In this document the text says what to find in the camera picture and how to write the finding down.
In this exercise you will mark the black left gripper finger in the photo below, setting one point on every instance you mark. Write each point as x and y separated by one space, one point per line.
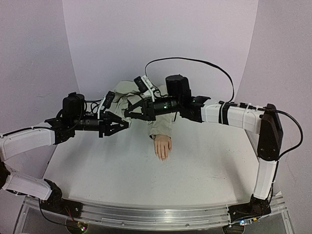
117 127
113 118

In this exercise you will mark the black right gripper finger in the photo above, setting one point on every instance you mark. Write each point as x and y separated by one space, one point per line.
137 109
140 116

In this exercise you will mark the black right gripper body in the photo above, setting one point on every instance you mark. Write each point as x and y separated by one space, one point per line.
149 108

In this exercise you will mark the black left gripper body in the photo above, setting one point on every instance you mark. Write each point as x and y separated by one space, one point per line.
103 125

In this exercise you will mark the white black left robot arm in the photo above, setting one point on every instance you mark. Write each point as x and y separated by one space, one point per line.
71 118

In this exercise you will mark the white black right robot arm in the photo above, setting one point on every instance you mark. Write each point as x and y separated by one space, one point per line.
262 121

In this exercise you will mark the beige zip jacket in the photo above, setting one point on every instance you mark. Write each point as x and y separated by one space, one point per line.
126 94

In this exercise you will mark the mannequin hand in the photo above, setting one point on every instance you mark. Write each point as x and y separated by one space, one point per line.
162 145

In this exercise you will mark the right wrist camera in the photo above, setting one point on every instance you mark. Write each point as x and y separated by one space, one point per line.
145 87

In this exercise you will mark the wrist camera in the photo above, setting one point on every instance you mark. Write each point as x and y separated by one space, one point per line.
105 103
145 87

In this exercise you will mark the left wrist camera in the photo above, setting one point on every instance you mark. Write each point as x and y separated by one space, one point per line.
105 103

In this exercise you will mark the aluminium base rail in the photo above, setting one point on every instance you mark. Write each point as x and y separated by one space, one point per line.
169 219

